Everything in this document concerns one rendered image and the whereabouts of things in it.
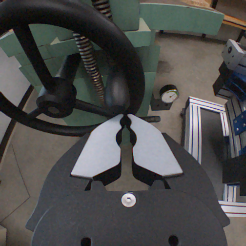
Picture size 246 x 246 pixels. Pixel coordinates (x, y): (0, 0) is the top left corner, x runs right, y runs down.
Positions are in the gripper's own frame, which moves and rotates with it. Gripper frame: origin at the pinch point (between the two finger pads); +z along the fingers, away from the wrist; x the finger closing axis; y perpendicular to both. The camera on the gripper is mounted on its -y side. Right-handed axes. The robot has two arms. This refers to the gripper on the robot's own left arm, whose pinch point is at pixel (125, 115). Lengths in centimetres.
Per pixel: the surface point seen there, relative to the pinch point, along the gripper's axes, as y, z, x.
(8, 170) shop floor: 81, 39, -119
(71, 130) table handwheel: 10.1, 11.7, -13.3
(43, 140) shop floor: 62, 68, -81
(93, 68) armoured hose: -4.2, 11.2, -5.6
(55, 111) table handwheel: 1.3, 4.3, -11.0
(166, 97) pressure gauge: 6.1, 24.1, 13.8
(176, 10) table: -17.3, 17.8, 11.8
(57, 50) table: -8.2, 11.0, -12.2
